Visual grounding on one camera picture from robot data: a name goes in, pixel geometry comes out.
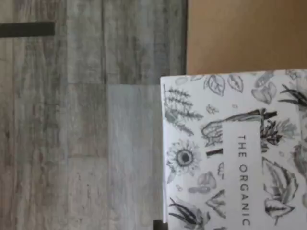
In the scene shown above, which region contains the white box with yellow strip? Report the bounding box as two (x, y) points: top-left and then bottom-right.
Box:
(159, 68), (307, 230)

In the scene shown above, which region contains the black metal shelving rack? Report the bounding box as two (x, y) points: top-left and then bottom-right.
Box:
(183, 0), (189, 76)

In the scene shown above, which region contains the black flat bar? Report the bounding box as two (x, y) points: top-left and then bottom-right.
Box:
(0, 21), (56, 39)

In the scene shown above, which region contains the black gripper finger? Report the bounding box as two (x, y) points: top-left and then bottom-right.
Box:
(153, 219), (169, 230)

